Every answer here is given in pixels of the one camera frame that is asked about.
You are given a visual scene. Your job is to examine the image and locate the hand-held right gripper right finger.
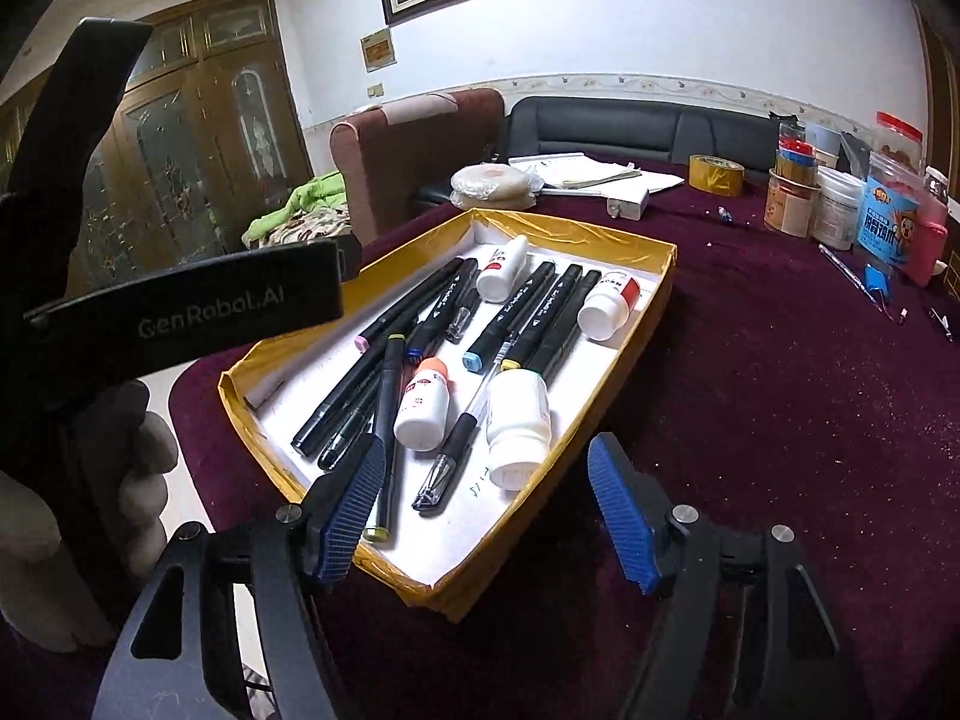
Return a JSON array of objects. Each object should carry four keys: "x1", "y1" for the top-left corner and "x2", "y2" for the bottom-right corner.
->
[{"x1": 586, "y1": 431, "x2": 875, "y2": 720}]

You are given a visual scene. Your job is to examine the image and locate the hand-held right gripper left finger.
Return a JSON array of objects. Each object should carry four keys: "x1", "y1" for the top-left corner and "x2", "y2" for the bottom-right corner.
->
[{"x1": 90, "y1": 431, "x2": 387, "y2": 720}]

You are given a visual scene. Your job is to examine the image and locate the black clip pen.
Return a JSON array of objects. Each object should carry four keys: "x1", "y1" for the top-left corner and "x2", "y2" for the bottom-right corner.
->
[{"x1": 317, "y1": 382, "x2": 385, "y2": 473}]

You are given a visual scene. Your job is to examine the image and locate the black marker gold cap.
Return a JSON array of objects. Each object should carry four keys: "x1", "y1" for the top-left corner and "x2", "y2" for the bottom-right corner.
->
[{"x1": 364, "y1": 330, "x2": 410, "y2": 545}]

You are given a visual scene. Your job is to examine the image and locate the small black pen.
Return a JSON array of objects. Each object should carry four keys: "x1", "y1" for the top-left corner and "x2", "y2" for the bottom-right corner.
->
[{"x1": 411, "y1": 330, "x2": 518, "y2": 515}]

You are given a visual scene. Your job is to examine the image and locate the white bottle orange cap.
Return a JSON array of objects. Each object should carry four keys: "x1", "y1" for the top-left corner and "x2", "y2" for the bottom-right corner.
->
[{"x1": 394, "y1": 358, "x2": 457, "y2": 452}]

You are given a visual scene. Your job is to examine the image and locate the white bottle red label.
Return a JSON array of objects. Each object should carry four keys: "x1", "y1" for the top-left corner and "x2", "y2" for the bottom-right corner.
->
[{"x1": 576, "y1": 274, "x2": 642, "y2": 342}]

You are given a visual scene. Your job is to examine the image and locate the short black pen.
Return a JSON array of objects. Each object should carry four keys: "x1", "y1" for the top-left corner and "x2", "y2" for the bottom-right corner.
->
[{"x1": 446, "y1": 292, "x2": 481, "y2": 346}]

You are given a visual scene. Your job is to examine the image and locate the black marker pink cap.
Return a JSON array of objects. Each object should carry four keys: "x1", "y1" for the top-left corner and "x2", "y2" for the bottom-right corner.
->
[{"x1": 354, "y1": 256, "x2": 466, "y2": 352}]

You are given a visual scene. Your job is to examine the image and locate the black marker light blue cap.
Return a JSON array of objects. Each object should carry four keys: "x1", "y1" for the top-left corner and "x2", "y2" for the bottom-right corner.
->
[{"x1": 461, "y1": 261, "x2": 557, "y2": 374}]

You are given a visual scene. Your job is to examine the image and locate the small white bottle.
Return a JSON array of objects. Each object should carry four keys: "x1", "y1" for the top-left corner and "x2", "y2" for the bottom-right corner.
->
[{"x1": 476, "y1": 235, "x2": 530, "y2": 305}]

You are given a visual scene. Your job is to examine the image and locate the yellow cardboard box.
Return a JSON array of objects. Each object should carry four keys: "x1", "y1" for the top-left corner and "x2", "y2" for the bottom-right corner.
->
[{"x1": 217, "y1": 208, "x2": 680, "y2": 623}]

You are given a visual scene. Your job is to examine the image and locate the person's left hand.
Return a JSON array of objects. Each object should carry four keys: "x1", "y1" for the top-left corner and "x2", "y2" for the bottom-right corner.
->
[{"x1": 0, "y1": 379, "x2": 181, "y2": 655}]

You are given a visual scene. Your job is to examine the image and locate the purple tablecloth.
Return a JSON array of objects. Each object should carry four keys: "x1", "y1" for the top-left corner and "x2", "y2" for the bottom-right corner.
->
[{"x1": 169, "y1": 157, "x2": 960, "y2": 720}]

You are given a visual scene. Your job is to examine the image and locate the green clothes pile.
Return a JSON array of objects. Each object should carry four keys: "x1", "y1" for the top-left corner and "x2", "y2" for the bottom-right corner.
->
[{"x1": 241, "y1": 171, "x2": 353, "y2": 248}]

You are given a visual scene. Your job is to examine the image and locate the wooden glass-door wardrobe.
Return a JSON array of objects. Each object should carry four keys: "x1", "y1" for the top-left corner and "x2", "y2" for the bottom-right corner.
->
[{"x1": 0, "y1": 0, "x2": 314, "y2": 293}]

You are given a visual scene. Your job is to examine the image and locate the brown armchair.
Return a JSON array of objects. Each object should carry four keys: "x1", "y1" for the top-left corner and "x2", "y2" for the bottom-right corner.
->
[{"x1": 328, "y1": 88, "x2": 505, "y2": 245}]

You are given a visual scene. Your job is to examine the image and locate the white power adapter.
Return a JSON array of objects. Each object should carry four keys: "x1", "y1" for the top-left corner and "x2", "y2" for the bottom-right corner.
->
[{"x1": 606, "y1": 187, "x2": 652, "y2": 222}]

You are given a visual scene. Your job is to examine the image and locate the striped pen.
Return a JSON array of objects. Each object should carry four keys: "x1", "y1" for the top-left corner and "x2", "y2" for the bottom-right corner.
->
[{"x1": 817, "y1": 244, "x2": 886, "y2": 310}]

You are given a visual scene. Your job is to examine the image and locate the white papers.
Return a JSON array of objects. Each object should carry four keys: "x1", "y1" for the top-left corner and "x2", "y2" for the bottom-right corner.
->
[{"x1": 510, "y1": 152, "x2": 685, "y2": 196}]

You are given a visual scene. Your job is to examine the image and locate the yellow tape roll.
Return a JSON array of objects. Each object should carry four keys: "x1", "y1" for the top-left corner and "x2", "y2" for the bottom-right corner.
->
[{"x1": 688, "y1": 154, "x2": 745, "y2": 197}]

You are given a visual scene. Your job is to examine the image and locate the white plastic tub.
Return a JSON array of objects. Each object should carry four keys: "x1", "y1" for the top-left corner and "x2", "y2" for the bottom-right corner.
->
[{"x1": 812, "y1": 165, "x2": 865, "y2": 250}]

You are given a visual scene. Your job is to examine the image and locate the black sofa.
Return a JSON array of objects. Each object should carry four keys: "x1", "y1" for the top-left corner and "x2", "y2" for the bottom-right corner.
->
[{"x1": 504, "y1": 95, "x2": 785, "y2": 166}]

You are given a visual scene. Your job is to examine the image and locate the striped jar red lid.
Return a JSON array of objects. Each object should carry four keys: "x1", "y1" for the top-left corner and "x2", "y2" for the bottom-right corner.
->
[{"x1": 776, "y1": 136, "x2": 820, "y2": 188}]

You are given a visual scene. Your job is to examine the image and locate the blue cartoon canister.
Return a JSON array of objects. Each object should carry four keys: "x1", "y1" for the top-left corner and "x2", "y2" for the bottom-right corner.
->
[{"x1": 857, "y1": 111, "x2": 929, "y2": 260}]

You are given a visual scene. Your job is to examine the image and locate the pink knit sleeve bottle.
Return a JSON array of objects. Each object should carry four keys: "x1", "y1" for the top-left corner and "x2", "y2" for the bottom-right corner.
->
[{"x1": 902, "y1": 167, "x2": 952, "y2": 287}]

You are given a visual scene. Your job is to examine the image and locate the small wall notice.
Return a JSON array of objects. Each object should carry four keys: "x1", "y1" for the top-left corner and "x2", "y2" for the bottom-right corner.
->
[{"x1": 361, "y1": 28, "x2": 396, "y2": 74}]

